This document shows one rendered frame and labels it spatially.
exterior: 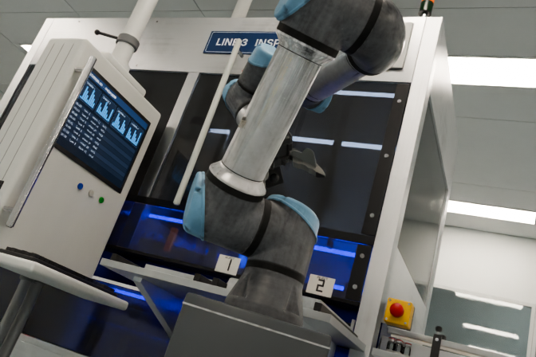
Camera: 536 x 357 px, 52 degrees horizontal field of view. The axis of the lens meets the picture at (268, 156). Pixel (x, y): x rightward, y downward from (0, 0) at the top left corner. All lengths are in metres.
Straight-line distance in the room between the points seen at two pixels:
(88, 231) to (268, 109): 1.23
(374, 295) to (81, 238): 1.01
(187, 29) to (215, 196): 1.69
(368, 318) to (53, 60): 1.31
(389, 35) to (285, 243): 0.41
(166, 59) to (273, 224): 1.64
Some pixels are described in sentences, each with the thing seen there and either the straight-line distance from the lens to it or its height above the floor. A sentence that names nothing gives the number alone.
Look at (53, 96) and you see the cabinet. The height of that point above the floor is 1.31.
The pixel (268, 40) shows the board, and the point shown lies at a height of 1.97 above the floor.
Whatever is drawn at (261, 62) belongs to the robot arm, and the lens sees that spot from 1.29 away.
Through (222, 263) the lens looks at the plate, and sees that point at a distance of 1.93.
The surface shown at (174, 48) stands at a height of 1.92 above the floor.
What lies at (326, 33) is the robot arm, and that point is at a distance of 0.93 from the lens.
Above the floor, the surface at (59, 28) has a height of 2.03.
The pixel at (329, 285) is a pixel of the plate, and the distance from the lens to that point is 1.78.
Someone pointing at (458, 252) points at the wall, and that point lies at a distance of 6.60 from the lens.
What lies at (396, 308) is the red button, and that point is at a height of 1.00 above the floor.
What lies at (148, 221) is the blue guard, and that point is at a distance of 2.14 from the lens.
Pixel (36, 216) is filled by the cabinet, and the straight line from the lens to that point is 1.88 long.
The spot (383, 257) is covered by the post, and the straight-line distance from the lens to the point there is 1.77.
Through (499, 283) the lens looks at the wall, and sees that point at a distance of 6.49.
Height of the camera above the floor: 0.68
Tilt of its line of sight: 22 degrees up
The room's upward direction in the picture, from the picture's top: 18 degrees clockwise
